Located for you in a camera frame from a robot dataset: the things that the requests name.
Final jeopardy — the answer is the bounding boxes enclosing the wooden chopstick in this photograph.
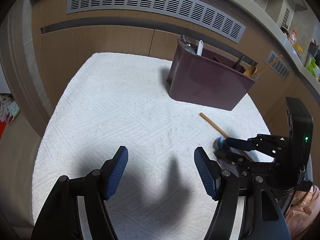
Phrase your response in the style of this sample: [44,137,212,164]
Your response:
[199,113,253,161]
[251,55,283,79]

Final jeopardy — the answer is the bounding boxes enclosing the wooden spoon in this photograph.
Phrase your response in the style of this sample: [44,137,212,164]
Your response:
[243,66,257,77]

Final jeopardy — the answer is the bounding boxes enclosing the white ceramic spoon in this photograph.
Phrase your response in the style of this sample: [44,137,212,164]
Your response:
[196,40,203,56]

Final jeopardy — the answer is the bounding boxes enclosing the shiny steel spoon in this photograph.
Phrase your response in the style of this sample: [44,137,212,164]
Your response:
[180,35,196,54]

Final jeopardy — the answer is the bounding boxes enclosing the person right hand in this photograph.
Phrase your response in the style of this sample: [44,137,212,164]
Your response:
[285,186,319,239]

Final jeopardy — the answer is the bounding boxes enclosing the maroon plastic utensil holder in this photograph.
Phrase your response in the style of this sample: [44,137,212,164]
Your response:
[167,40,255,111]

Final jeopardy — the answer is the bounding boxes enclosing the grey ventilation grille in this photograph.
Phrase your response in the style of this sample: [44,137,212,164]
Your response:
[265,50,290,80]
[66,0,246,43]

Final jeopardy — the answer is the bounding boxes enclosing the white textured table cloth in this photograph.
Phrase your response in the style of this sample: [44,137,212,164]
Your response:
[32,53,268,239]

